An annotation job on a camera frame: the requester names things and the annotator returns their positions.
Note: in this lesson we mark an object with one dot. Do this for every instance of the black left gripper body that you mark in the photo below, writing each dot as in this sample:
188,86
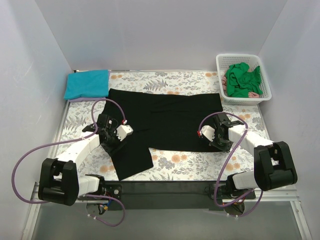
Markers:
113,145

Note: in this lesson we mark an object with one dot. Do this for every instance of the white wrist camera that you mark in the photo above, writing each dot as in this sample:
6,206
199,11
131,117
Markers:
207,132
123,130

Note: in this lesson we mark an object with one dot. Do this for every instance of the aluminium frame rail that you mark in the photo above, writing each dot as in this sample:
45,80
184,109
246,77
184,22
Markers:
287,194

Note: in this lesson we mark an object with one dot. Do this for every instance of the folded teal t shirt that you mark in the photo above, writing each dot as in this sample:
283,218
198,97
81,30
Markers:
87,84

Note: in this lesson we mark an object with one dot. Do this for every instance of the white plastic laundry basket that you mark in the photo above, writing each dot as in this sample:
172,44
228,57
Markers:
224,60

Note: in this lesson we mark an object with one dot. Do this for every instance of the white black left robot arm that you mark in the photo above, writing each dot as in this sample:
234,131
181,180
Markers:
59,180

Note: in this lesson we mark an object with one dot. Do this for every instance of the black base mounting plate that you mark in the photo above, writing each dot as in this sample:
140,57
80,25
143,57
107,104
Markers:
158,195

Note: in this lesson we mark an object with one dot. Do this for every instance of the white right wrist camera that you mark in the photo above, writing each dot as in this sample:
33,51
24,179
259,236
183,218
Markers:
207,132

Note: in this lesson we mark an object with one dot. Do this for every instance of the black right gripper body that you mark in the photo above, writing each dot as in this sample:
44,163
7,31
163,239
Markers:
219,144

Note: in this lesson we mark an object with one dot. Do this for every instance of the black t shirt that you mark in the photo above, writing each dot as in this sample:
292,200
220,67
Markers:
160,121

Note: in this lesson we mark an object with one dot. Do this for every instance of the green t shirt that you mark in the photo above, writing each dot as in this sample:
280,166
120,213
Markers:
243,67

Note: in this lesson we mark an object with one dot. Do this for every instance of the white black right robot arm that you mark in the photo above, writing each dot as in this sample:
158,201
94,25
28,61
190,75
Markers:
273,165

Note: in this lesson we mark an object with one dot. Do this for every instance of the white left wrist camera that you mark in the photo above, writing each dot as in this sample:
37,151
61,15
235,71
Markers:
123,130

